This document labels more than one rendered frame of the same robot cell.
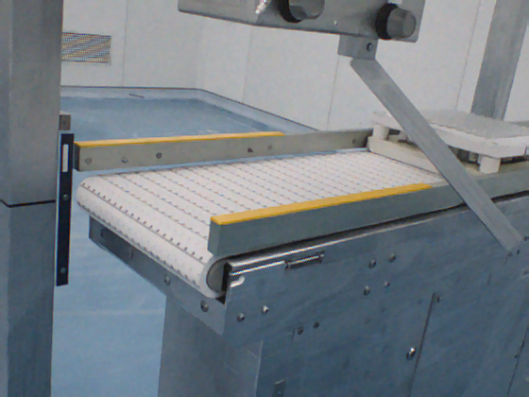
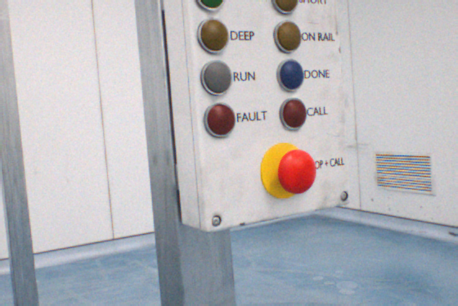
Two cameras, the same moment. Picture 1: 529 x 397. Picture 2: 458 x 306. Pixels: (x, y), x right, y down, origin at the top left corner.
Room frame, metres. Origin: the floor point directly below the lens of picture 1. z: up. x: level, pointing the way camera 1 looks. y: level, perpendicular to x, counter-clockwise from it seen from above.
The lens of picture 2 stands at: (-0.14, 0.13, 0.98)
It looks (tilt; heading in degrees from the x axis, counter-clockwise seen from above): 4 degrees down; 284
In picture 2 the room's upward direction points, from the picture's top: 4 degrees counter-clockwise
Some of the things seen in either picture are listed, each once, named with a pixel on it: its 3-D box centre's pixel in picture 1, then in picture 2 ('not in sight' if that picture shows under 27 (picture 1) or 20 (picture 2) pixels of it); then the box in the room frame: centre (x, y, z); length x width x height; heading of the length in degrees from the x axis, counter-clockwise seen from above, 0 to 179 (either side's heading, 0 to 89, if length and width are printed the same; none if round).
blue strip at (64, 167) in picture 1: (64, 212); not in sight; (0.72, 0.25, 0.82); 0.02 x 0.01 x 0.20; 135
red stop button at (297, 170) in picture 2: not in sight; (287, 170); (-0.08, -0.36, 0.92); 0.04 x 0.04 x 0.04; 45
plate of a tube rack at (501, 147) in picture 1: (468, 130); not in sight; (1.10, -0.33, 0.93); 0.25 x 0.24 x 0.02; 45
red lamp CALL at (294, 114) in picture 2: not in sight; (294, 113); (-0.09, -0.37, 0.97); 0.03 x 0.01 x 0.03; 45
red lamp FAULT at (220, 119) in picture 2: not in sight; (221, 119); (-0.03, -0.31, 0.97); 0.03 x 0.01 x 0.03; 45
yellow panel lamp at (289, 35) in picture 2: not in sight; (289, 36); (-0.09, -0.37, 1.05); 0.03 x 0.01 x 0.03; 45
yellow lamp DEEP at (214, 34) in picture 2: not in sight; (214, 34); (-0.03, -0.31, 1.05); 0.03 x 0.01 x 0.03; 45
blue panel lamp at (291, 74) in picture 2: not in sight; (291, 74); (-0.09, -0.37, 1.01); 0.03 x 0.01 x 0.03; 45
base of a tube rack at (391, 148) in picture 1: (462, 157); not in sight; (1.10, -0.33, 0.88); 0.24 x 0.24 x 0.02; 45
